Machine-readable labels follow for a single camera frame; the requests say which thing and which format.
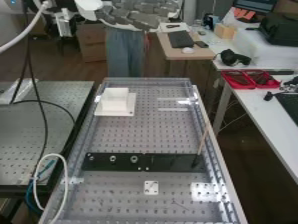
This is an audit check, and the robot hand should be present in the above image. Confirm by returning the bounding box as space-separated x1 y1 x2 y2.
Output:
73 0 181 32

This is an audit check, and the person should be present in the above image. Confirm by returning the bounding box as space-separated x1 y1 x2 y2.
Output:
104 25 148 78

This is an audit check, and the cardboard box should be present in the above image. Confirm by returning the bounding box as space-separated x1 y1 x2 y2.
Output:
76 22 109 64

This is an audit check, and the black keyboard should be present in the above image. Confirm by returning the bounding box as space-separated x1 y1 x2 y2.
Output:
167 30 197 49

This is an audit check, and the brown wooden desk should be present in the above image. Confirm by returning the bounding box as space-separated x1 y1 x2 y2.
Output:
148 30 217 81

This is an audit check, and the small wooden box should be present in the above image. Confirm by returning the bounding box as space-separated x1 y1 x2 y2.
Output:
213 23 237 40

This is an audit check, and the small white box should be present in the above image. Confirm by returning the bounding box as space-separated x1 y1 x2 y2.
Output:
93 86 139 118

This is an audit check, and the black bundled object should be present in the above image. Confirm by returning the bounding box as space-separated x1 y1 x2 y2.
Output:
218 48 253 67

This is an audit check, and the red tray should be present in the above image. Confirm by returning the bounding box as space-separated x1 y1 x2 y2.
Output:
220 69 258 90
245 69 282 89

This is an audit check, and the white desk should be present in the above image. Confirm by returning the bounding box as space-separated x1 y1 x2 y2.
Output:
212 69 298 185
194 6 298 72

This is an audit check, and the black bag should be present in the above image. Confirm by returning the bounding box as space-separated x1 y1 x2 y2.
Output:
257 12 298 47

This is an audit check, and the clear box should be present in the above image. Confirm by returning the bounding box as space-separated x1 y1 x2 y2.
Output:
39 77 250 224

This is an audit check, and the thin stick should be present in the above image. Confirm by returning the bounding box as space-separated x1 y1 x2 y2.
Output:
193 112 213 168

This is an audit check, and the black plate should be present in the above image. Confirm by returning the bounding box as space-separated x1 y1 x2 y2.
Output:
81 152 209 174

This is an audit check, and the small white square plate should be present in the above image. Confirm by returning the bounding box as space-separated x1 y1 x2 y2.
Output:
143 180 160 195

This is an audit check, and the black cable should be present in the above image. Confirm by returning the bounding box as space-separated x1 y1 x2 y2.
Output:
10 29 77 183

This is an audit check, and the white cable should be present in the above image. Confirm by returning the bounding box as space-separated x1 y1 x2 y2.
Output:
31 152 71 224

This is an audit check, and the blue cable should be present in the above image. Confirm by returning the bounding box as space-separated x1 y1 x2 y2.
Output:
24 159 57 213

